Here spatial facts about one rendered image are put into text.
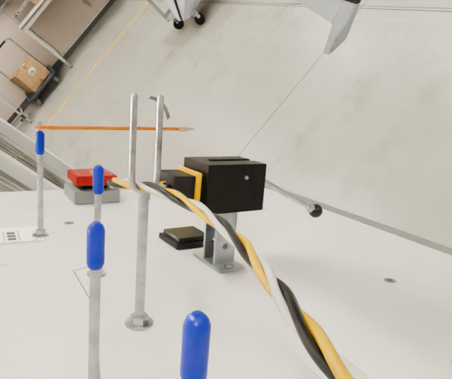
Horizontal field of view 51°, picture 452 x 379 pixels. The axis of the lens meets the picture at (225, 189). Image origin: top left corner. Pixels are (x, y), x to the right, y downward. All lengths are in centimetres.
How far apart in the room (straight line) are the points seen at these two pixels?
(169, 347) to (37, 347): 7
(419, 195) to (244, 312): 146
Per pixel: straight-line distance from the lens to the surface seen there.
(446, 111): 196
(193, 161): 38
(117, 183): 30
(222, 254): 41
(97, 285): 22
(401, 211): 175
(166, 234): 46
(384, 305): 38
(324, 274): 42
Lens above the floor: 131
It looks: 32 degrees down
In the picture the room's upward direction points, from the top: 51 degrees counter-clockwise
